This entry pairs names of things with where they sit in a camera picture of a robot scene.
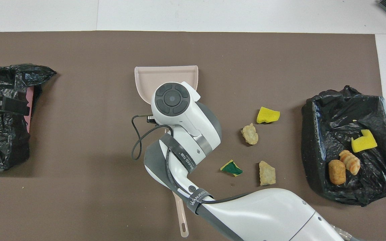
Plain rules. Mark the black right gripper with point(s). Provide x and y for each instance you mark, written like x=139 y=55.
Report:
x=150 y=119

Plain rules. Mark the beige plastic dustpan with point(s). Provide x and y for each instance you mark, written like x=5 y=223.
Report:
x=159 y=75

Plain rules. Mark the green yellow sponge piece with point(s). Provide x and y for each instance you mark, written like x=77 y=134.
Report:
x=232 y=168

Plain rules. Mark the pale dumpling toy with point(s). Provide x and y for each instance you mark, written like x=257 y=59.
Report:
x=267 y=174
x=250 y=134

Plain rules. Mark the beige hand brush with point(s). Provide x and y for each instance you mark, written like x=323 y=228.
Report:
x=181 y=217

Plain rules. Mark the wedge yellow sponge piece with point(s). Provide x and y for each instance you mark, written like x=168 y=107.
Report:
x=267 y=115

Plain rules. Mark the brown bread roll toy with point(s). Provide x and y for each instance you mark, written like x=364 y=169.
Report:
x=337 y=172

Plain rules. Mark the striped croissant toy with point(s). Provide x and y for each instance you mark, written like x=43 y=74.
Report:
x=350 y=162

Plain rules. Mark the notched yellow sponge piece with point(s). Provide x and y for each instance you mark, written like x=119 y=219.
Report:
x=364 y=143

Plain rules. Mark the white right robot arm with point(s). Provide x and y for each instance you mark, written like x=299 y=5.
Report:
x=193 y=127

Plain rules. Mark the left black trash bag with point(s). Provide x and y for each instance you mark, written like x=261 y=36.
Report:
x=2 y=140

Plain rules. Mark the black bagged bin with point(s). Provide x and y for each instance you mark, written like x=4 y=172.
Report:
x=327 y=174

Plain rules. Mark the brown table mat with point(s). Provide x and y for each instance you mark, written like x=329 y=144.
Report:
x=79 y=50

